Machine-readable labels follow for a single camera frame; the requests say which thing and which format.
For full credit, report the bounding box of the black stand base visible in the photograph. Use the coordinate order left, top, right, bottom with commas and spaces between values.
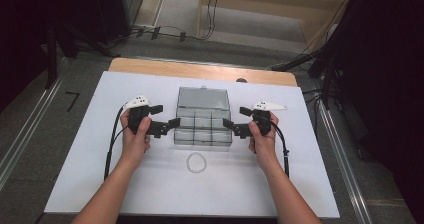
271, 48, 338, 112

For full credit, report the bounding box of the wooden table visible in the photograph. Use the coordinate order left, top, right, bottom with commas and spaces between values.
108, 57, 298, 88

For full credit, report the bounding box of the black hanging cable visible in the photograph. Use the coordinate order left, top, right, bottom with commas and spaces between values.
199, 0, 222, 41

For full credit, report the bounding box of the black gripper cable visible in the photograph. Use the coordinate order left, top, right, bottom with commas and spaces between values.
270, 119, 290, 179
103, 103, 131, 182

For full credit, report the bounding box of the person's left hand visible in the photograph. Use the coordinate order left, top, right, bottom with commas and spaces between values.
119, 109, 153, 163

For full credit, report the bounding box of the clear grey divided plastic box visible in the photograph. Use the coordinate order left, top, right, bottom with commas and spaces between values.
173, 85, 234, 148

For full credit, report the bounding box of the black curtain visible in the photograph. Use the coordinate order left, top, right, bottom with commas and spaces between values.
0, 0, 121, 112
319, 0, 424, 224

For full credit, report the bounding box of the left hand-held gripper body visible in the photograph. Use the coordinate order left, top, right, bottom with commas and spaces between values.
123, 95, 152, 135

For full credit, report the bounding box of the person's right hand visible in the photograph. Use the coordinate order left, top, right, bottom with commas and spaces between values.
248, 113, 280, 167

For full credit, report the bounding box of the floor cable with black connectors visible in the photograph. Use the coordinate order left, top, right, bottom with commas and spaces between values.
128, 23, 201, 43

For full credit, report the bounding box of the white board sheet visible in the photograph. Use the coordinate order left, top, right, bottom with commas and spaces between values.
43, 71, 341, 219

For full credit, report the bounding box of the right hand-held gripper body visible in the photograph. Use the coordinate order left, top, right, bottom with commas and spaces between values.
251, 100, 288, 137

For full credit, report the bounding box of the black tripod stand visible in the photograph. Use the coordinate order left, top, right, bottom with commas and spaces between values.
43, 20, 123, 90

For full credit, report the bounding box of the metal floor rail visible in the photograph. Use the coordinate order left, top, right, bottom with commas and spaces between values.
0, 77, 64, 188
318, 98, 373, 224

